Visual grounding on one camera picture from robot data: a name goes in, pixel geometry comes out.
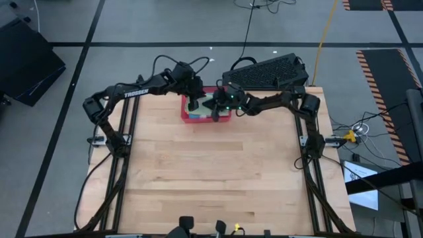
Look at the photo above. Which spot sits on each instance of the small yellow clip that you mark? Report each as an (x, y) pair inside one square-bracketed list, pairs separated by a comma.
[(237, 226)]

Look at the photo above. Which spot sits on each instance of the large black case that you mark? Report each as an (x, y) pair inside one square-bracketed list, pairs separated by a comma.
[(26, 63)]

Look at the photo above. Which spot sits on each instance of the black metal stand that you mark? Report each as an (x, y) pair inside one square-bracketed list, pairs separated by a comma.
[(380, 180)]

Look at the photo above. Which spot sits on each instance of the pale green microfiber towel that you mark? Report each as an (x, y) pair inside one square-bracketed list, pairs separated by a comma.
[(205, 110)]

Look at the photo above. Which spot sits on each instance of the blue microfiber towel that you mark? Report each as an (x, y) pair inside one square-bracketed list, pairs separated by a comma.
[(194, 115)]

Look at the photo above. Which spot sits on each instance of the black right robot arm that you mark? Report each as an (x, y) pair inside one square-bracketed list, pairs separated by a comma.
[(297, 105)]

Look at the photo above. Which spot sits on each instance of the black round knob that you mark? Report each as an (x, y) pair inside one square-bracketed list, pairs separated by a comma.
[(185, 224), (220, 227)]

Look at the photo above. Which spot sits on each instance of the yellow plug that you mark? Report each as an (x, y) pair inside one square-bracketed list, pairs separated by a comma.
[(349, 135)]

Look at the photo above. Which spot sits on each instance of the red plastic bin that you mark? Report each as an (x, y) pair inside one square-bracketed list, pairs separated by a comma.
[(205, 119)]

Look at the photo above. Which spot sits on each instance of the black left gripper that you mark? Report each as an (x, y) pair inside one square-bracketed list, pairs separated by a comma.
[(188, 82)]

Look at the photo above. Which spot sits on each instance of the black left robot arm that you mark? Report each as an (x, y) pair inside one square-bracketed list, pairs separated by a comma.
[(132, 96)]

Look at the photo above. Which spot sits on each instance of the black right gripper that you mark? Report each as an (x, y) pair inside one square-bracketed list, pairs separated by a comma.
[(228, 99)]

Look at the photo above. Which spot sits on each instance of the black hazard striped mat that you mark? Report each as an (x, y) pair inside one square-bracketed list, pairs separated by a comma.
[(363, 4), (383, 86)]

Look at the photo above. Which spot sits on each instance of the black metal table frame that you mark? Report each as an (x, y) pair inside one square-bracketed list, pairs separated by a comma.
[(307, 185)]

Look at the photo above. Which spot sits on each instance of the black perforated computer case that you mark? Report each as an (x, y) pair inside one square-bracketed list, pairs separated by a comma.
[(264, 71)]

